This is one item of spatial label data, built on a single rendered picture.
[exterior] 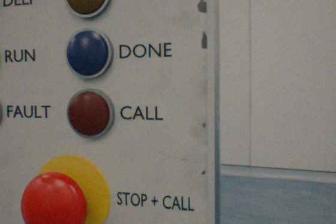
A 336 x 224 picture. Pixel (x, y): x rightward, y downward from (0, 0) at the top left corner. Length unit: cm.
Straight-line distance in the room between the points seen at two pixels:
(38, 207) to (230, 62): 343
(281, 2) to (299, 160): 156
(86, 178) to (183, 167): 6
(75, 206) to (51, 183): 2
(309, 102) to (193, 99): 337
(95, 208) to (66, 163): 3
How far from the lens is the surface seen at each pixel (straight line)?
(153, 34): 20
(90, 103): 20
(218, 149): 138
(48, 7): 23
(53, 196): 20
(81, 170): 22
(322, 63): 355
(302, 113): 356
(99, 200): 22
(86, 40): 21
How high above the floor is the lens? 98
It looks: 3 degrees down
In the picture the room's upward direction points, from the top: 1 degrees counter-clockwise
